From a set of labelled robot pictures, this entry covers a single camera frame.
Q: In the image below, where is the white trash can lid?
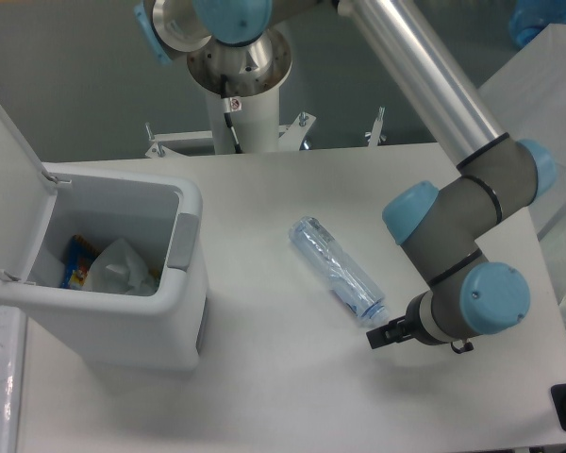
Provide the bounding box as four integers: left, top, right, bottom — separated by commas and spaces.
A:
0, 105, 71, 282

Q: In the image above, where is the colourful snack wrapper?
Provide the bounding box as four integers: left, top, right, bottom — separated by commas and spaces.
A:
60, 235, 100, 290

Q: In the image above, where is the black cable on pedestal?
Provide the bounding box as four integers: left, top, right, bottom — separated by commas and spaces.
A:
219, 75, 244, 155

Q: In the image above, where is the clear crushed plastic bottle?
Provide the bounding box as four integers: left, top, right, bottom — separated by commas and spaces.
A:
288, 216, 391, 327

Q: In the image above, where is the white trash can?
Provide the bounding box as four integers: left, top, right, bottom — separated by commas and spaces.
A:
0, 164, 208, 372

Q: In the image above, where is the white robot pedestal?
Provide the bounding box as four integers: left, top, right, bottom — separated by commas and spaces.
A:
145, 88, 316, 159

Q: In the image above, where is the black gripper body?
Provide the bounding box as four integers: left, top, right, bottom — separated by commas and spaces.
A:
401, 296, 429, 341

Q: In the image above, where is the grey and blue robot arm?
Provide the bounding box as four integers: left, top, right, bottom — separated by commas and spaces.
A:
134, 1, 556, 354

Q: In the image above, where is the white tissue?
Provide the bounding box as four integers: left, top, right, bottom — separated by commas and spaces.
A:
82, 238, 158, 296

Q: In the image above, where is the white perforated tray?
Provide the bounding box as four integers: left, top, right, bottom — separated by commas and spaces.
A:
0, 306, 27, 452

